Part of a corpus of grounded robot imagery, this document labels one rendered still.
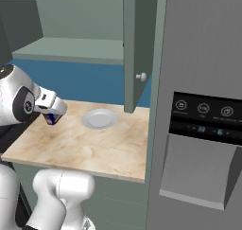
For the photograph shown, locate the grey round plate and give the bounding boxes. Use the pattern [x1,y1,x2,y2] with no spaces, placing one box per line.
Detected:
[80,108,119,131]

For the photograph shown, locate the white round door knob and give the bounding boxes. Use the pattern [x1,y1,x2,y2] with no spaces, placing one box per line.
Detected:
[135,71,148,82]

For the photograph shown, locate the grey fridge with dispenser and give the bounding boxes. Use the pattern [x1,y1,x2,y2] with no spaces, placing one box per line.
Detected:
[146,0,242,230]

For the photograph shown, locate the green tall side panel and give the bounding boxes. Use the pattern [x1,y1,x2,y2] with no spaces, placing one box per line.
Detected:
[144,0,169,230]

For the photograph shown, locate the dark green cabinet door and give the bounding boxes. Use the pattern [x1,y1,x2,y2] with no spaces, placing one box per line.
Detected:
[0,0,44,63]

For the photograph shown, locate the green cabinet door with knob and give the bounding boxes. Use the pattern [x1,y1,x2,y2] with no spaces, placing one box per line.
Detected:
[122,0,160,115]

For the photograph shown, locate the green wall cabinet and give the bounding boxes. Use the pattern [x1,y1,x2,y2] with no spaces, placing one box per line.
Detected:
[0,0,126,66]

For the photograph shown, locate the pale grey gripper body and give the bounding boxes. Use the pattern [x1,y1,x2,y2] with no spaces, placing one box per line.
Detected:
[33,97,68,117]

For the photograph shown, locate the blue and red food can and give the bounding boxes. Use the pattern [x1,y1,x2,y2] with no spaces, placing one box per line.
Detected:
[43,112,63,127]

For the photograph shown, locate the green base cabinet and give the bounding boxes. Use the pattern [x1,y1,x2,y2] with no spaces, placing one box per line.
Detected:
[11,162,148,230]

